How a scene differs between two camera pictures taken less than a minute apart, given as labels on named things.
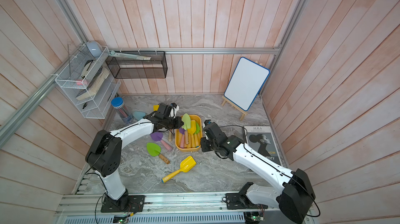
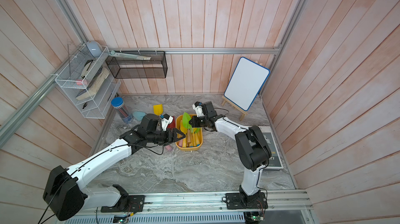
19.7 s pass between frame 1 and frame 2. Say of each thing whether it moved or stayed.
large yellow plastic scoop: moved
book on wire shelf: stayed
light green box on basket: stayed
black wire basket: stayed
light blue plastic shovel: stayed
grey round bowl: stayed
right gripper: moved
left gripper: moved
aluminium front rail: stayed
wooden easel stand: stayed
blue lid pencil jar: stayed
